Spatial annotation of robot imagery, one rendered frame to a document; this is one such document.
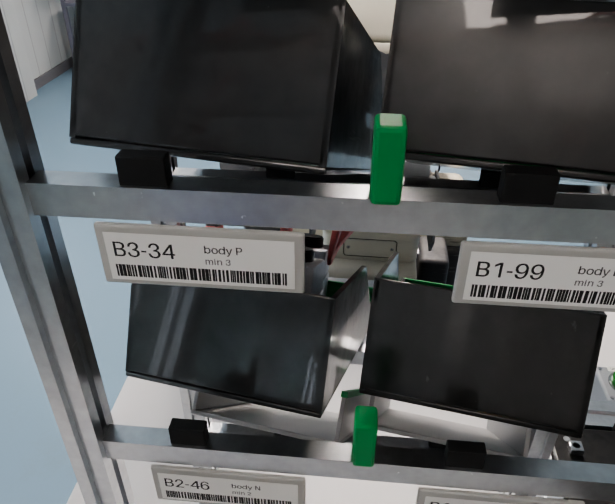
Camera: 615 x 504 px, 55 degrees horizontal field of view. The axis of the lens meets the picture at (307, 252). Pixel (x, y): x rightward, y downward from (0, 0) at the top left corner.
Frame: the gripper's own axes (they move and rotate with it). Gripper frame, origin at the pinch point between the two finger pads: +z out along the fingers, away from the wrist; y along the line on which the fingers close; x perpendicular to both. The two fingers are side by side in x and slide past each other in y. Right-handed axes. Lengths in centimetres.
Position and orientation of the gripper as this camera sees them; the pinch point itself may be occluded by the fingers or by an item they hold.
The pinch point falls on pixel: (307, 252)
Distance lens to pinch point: 58.5
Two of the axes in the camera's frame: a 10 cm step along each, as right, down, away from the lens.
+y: 9.8, 1.4, -1.2
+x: 0.3, 5.2, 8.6
